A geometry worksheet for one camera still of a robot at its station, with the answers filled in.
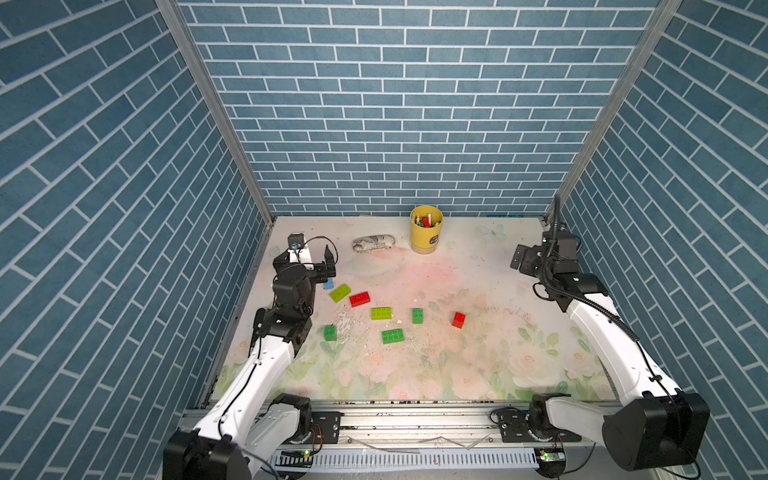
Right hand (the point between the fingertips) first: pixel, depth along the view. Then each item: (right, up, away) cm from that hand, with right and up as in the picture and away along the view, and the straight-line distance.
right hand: (538, 255), depth 82 cm
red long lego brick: (-51, -15, +15) cm, 55 cm away
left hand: (-60, +2, -4) cm, 60 cm away
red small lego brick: (-20, -20, +8) cm, 29 cm away
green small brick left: (-59, -23, +5) cm, 63 cm away
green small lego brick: (-33, -19, +10) cm, 39 cm away
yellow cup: (-29, +10, +21) cm, 37 cm away
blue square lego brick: (-62, -11, +19) cm, 66 cm away
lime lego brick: (-59, -14, +17) cm, 63 cm away
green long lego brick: (-40, -25, +7) cm, 48 cm away
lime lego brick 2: (-43, -19, +12) cm, 49 cm away
